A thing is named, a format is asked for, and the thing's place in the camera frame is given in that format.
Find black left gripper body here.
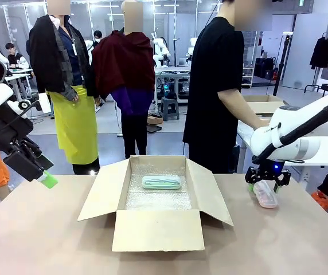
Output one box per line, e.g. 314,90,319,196
0,110,34,154

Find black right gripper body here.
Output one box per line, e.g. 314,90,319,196
252,160,286,180

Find translucent pink glasses case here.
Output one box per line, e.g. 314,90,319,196
252,179,278,209

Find person's bare right forearm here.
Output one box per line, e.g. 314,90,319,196
219,88,264,129

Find mint green glasses case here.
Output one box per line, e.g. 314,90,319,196
141,175,181,191

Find person's right hand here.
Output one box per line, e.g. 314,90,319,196
254,119,271,132

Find white flat panel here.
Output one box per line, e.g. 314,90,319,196
36,92,52,115

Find shallow brown cardboard box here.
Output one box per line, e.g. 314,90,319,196
241,95,290,116

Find seated person in varsity jacket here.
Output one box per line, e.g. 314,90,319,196
4,42,29,70

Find mannequin with yellow apron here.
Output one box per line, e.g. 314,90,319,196
26,0,101,175

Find clear bubble wrap sheet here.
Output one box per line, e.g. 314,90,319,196
124,163,193,211

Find black low bench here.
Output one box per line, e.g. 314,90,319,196
303,82,328,96

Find black suitcases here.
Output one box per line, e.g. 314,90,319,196
255,56,277,80

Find black tripod stand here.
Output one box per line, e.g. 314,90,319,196
272,32,294,97

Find open brown cardboard box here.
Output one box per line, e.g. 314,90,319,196
77,155,235,253

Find grey plastic step stool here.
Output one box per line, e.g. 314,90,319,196
159,96,180,122

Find small cardboard box on floor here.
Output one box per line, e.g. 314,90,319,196
147,113,164,126

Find person in black t-shirt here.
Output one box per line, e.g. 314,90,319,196
182,0,274,175

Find mannequin with maroon shawl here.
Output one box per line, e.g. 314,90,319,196
91,0,157,160

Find white workbench with equipment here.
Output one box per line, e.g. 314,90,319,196
154,64,193,104

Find clothes rack with dark garments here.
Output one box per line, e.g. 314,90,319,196
309,31,328,74

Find black cable sleeve right arm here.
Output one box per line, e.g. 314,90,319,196
252,88,328,164

